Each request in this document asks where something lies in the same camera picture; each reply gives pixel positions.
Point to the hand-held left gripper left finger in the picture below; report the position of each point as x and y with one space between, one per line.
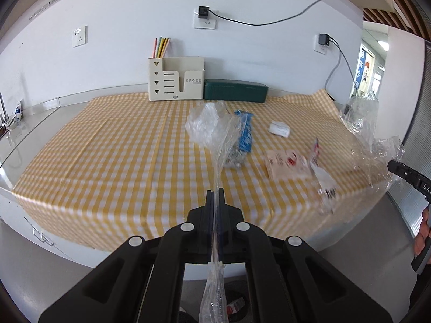
209 215

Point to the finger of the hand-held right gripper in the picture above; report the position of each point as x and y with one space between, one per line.
402 171

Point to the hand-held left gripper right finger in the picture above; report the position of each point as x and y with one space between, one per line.
222 215

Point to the large clear plastic packaging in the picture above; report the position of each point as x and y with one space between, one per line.
363 114

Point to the clear plastic bag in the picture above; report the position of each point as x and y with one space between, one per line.
205 124

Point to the person's right hand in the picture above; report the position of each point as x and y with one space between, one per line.
420 240

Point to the blue snack wrapper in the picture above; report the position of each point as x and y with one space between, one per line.
245 131

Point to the small red striped wrapper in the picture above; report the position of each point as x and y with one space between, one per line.
316 148

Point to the small white packet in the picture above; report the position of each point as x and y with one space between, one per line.
279 128

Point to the yellow checkered tablecloth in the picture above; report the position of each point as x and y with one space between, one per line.
118 161

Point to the dark green storage box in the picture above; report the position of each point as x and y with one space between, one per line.
235 91

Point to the beige desk organizer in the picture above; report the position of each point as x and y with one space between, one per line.
192 85

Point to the black power adapter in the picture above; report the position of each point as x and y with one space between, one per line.
324 39
203 12

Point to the pink pencil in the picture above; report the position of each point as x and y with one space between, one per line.
155 47

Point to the white base cabinet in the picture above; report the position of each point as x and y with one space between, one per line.
20 215

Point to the white dish basket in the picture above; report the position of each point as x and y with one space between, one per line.
11 122

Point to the metal faucet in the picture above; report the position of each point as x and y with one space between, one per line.
2 107

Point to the blue wall poster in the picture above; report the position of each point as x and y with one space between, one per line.
360 70

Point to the white wall socket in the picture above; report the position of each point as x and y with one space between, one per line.
320 48
205 23
79 36

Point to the white wall fixture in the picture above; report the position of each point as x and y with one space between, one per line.
43 7

